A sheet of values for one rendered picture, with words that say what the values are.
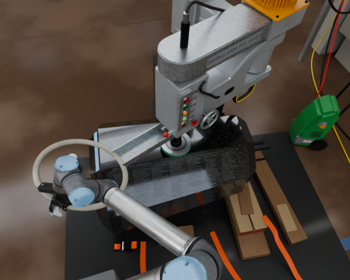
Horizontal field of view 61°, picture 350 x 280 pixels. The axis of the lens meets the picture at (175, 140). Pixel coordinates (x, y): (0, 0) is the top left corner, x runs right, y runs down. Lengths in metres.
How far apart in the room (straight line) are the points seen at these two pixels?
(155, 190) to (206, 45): 1.09
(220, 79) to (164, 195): 0.91
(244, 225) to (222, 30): 1.67
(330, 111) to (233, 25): 1.76
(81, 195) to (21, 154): 2.26
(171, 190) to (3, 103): 2.48
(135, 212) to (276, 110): 2.82
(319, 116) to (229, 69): 1.58
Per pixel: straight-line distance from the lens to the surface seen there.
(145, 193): 2.13
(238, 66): 1.82
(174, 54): 1.44
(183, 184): 2.16
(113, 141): 2.18
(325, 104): 3.23
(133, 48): 4.30
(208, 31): 1.60
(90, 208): 1.52
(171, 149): 2.05
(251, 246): 2.75
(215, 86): 1.76
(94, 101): 3.64
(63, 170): 1.27
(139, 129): 2.22
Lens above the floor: 2.64
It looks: 55 degrees down
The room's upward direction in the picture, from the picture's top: 4 degrees clockwise
